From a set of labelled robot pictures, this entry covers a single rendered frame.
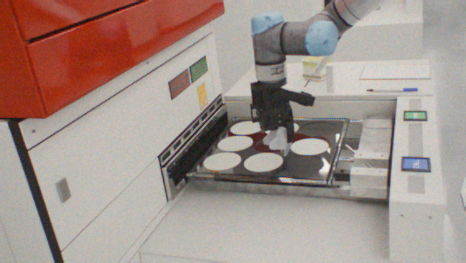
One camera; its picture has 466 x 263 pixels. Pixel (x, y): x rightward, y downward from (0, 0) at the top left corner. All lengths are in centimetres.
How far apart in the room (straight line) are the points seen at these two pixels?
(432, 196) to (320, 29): 40
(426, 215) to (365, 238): 17
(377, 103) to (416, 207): 56
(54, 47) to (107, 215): 37
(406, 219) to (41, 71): 68
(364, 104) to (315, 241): 53
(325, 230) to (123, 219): 44
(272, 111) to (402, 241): 41
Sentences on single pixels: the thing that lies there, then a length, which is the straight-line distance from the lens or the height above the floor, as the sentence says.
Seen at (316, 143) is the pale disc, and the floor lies 90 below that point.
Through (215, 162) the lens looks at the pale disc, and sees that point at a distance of 124.
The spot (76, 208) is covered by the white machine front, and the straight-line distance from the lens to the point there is 92.
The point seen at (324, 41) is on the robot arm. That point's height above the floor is 121.
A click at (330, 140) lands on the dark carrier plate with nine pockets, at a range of 130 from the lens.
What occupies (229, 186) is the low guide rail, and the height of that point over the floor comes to 84.
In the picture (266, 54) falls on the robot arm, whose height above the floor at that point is 118.
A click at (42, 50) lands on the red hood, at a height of 132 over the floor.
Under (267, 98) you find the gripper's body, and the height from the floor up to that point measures 107.
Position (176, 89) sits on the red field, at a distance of 123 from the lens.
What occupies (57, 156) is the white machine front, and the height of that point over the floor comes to 113.
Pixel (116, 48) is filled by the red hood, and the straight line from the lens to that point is 92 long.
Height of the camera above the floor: 146
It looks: 23 degrees down
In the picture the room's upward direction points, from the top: 8 degrees counter-clockwise
